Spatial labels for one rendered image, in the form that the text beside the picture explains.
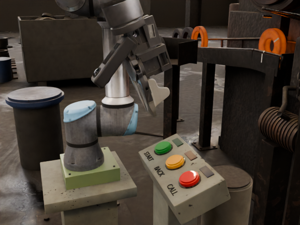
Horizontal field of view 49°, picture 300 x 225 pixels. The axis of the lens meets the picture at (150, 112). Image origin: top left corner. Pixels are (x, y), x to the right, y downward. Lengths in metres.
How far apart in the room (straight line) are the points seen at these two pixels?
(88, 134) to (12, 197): 0.75
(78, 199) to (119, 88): 0.40
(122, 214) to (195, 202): 0.95
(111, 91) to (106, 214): 0.47
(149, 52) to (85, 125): 0.56
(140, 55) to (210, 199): 0.31
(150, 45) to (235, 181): 0.39
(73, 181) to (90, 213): 0.15
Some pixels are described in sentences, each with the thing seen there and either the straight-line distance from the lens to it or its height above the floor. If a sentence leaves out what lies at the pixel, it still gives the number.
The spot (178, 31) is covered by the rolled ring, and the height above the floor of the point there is 0.71.
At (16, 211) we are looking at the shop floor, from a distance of 1.72.
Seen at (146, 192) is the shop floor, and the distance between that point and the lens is 1.74.
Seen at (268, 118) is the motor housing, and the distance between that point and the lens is 1.34.
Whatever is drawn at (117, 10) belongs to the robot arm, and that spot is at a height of 0.92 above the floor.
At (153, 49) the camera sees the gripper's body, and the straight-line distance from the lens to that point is 0.68.
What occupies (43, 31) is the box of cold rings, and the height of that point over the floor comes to 0.62.
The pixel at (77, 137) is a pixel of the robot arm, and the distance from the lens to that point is 1.20.
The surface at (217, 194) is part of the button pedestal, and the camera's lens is 0.65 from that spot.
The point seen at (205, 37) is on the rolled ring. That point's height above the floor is 0.71.
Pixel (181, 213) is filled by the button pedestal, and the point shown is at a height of 0.56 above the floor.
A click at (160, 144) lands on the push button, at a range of 0.79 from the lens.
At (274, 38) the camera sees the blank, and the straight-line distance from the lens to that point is 1.59.
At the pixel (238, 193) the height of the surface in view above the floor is 0.51.
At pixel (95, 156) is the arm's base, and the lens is 1.23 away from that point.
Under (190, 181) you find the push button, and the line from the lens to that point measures 0.65.
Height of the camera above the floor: 0.94
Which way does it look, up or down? 19 degrees down
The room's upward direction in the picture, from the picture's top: straight up
